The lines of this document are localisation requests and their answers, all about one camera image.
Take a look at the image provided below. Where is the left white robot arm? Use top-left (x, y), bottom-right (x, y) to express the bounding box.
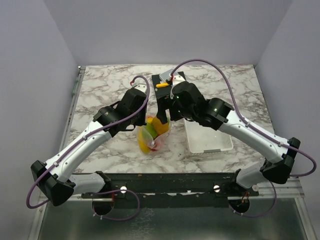
top-left (30, 84), bottom-right (150, 206)

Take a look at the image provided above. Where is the yellow toy mango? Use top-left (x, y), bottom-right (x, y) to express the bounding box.
top-left (137, 140), bottom-right (152, 154)

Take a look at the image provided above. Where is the black cutting board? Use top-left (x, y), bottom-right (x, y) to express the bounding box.
top-left (151, 69), bottom-right (186, 99)

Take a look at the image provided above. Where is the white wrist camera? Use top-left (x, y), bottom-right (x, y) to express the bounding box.
top-left (170, 74), bottom-right (186, 100)
top-left (131, 83), bottom-right (148, 94)

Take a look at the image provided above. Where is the white perforated plastic basket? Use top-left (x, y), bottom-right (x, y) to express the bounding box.
top-left (184, 120), bottom-right (234, 155)

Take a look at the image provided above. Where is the grey white rectangular box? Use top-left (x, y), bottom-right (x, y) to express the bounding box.
top-left (159, 68), bottom-right (176, 83)

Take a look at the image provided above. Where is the green toy fruit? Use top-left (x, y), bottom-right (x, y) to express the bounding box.
top-left (137, 127), bottom-right (152, 142)

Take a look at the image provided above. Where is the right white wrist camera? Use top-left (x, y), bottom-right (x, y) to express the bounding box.
top-left (170, 74), bottom-right (186, 100)

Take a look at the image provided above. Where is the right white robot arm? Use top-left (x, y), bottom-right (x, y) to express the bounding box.
top-left (155, 81), bottom-right (300, 196)

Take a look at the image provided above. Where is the clear zip top bag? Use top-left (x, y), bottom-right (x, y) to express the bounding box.
top-left (136, 115), bottom-right (169, 154)

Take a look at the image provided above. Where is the yellow handled knife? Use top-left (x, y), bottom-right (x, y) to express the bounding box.
top-left (156, 83), bottom-right (169, 88)

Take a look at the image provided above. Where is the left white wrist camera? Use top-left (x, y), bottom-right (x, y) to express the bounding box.
top-left (131, 83), bottom-right (148, 94)

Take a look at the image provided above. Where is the orange toy pepper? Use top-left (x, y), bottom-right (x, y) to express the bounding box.
top-left (151, 117), bottom-right (169, 135)

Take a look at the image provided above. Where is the green toy pear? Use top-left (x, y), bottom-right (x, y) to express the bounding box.
top-left (145, 117), bottom-right (158, 139)

